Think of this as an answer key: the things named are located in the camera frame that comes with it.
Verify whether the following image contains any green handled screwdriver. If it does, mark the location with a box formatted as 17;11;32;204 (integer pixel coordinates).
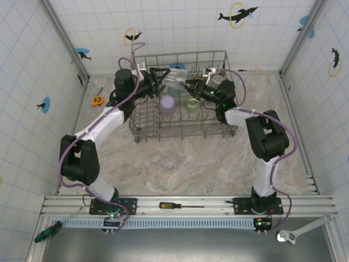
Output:
34;209;84;243

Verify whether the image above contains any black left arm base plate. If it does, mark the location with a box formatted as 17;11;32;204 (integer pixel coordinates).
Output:
89;196;138;216

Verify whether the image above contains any silver adjustable wrench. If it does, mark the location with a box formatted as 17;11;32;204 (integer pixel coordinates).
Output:
276;215;334;246

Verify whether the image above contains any black seahorse yellow ring sticker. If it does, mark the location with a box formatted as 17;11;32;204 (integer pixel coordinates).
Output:
328;47;343;77

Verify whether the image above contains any black and yellow screwdriver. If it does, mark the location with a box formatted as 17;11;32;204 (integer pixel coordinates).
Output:
159;201;206;210

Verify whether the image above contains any green translucent plastic cup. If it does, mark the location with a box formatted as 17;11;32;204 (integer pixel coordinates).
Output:
184;96;201;112

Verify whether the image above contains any black orca yellow ring sticker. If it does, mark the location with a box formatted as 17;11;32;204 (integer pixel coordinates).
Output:
124;27;143;44

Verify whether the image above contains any aluminium frame post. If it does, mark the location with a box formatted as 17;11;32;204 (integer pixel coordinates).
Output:
280;0;328;77
40;0;91;82

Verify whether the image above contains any aluminium mounting rail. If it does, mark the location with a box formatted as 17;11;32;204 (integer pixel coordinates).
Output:
40;195;339;218

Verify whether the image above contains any black dolphins yellow ring sticker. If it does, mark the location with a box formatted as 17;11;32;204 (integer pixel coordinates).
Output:
217;2;259;29

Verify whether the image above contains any blue oval shark sticker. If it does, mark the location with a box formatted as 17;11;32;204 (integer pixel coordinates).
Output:
75;47;93;61

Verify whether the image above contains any blue oval diver sticker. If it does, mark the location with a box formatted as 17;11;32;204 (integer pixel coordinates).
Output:
37;97;51;114

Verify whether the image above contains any grey wire dish rack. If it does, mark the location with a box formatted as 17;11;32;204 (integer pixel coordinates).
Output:
128;43;237;144

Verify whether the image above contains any lavender plastic cup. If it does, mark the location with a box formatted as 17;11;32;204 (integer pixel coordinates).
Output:
159;94;176;115

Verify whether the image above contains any clear round glass bowl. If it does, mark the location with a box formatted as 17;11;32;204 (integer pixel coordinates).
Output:
159;152;180;171

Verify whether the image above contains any pale slotted cable duct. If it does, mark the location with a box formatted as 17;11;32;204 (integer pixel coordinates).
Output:
51;218;258;230

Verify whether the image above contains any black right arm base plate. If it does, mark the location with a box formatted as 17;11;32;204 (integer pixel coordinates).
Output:
233;196;284;216

